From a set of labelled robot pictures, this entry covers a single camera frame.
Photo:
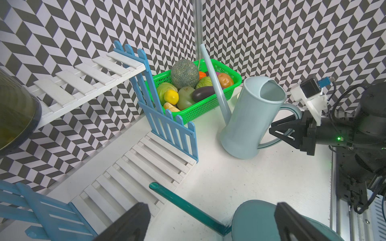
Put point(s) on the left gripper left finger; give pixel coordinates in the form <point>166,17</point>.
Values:
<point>131,226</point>

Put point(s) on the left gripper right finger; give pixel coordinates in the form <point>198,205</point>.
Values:
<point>294,227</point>

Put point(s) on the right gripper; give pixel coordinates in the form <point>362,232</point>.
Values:
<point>284,130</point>

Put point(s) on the dark teal watering can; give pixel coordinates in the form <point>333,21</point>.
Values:
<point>252,221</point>

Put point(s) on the light blue watering can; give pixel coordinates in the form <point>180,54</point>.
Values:
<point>259,101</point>

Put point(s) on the blue white slatted shelf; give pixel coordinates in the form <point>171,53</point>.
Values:
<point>113,182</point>

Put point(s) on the olive transparent watering can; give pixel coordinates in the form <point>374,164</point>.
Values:
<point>20,114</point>

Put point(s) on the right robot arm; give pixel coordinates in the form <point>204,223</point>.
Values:
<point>360,141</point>

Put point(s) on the brown toy potato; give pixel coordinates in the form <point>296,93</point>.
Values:
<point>225,80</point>

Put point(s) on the purple toy eggplant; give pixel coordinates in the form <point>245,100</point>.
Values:
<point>202,93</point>

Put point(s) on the green plastic basket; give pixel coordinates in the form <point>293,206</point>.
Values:
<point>209,103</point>

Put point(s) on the netted green melon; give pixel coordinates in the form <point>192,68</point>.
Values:
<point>184,73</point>

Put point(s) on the yellow toy lemon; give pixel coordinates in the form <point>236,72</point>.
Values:
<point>172,97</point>

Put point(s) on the green toy cabbage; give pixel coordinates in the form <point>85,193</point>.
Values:
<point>162,89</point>

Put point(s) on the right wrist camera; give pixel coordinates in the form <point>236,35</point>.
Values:
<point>311,93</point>

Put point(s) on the aluminium front rail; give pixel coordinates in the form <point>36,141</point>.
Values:
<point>355,223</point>

